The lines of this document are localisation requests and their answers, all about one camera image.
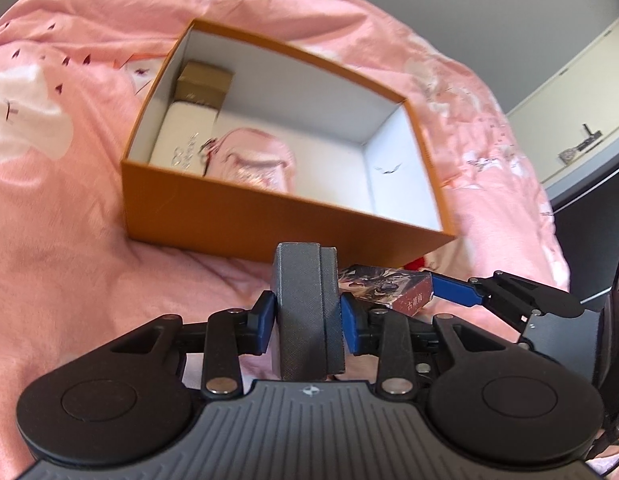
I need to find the white door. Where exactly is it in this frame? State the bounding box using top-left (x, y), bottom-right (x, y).
top-left (507, 5), bottom-right (619, 186)

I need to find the black door handle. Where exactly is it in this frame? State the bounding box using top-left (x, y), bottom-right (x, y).
top-left (579, 124), bottom-right (604, 153)

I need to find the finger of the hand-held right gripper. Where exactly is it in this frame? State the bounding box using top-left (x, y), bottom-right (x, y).
top-left (432, 271), bottom-right (584, 333)

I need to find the pink printed blanket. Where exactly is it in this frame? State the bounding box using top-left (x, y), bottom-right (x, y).
top-left (0, 0), bottom-right (573, 480)

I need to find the pink fabric pouch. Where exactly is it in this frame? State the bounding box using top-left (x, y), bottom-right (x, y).
top-left (204, 127), bottom-right (296, 193)

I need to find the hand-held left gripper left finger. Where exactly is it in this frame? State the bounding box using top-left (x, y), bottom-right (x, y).
top-left (112, 291), bottom-right (276, 400)

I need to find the gold cardboard box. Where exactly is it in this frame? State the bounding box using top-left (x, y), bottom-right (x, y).
top-left (174, 60), bottom-right (236, 111)

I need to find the white oblong case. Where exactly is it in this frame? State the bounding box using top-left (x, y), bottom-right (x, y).
top-left (149, 101), bottom-right (221, 177)

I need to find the grey textured box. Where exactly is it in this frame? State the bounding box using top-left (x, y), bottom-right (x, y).
top-left (269, 241), bottom-right (347, 381)

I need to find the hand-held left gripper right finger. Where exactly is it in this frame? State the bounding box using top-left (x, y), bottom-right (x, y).
top-left (340, 294), bottom-right (500, 395)

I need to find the orange cardboard box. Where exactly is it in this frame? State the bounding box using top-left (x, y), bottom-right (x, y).
top-left (120, 17), bottom-right (460, 265)

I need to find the dark red card pack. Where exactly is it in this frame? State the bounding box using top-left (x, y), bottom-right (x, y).
top-left (337, 264), bottom-right (435, 318)

